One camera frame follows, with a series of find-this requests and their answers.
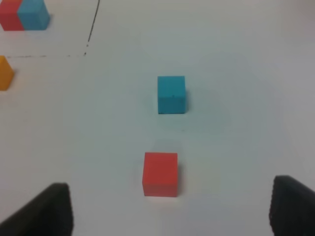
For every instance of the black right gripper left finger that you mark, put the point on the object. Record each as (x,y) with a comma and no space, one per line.
(48,214)

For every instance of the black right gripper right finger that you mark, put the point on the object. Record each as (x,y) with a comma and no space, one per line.
(292,208)

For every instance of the orange cube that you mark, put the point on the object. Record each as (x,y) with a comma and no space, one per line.
(6,74)

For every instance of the red template cube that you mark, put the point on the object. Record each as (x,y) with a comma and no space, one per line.
(9,19)

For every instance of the blue template cube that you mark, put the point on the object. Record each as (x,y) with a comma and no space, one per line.
(33,15)

